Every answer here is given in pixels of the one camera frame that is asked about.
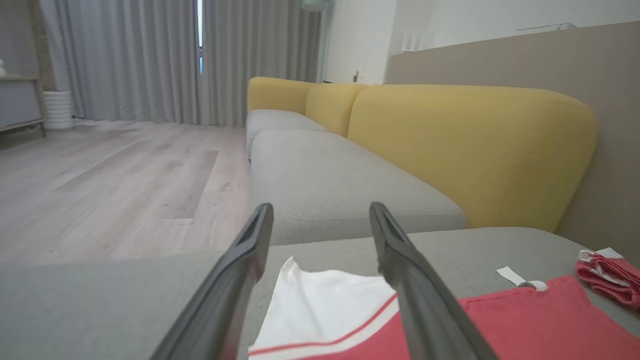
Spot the small grey sofa seat cushion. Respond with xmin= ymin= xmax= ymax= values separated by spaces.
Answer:
xmin=244 ymin=108 xmax=329 ymax=157

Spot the white ribbed cylinder appliance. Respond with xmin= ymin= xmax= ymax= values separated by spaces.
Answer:
xmin=42 ymin=90 xmax=75 ymax=131

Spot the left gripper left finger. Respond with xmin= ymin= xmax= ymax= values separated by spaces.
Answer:
xmin=150 ymin=202 xmax=275 ymax=360

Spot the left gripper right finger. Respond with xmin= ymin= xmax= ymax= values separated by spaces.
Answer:
xmin=368 ymin=201 xmax=501 ymax=360

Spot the grey low cabinet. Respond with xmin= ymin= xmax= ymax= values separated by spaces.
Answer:
xmin=0 ymin=73 xmax=47 ymax=139

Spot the small yellow sofa backrest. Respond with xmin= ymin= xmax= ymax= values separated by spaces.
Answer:
xmin=247 ymin=76 xmax=317 ymax=116
xmin=304 ymin=82 xmax=369 ymax=139

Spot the red number 23 jersey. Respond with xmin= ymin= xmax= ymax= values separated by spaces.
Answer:
xmin=248 ymin=256 xmax=640 ymax=360

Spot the grey curtain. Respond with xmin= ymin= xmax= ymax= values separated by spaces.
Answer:
xmin=197 ymin=0 xmax=324 ymax=127
xmin=39 ymin=0 xmax=199 ymax=125

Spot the large yellow sofa backrest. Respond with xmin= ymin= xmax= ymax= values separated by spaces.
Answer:
xmin=347 ymin=83 xmax=599 ymax=234

